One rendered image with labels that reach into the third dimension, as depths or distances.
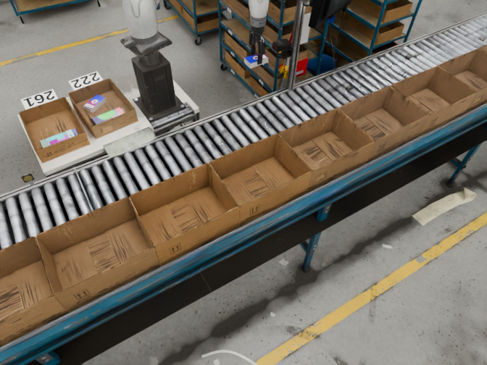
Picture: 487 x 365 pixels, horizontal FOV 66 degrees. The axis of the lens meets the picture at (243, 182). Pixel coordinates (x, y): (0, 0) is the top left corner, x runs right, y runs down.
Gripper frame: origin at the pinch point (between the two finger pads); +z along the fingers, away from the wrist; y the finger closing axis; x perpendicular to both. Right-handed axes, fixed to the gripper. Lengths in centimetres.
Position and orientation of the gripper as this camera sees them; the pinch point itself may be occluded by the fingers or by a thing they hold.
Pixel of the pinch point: (256, 56)
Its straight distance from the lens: 241.3
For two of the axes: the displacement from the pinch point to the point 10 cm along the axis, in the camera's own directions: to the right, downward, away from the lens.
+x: 8.6, -3.9, 3.3
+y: 5.2, 6.7, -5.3
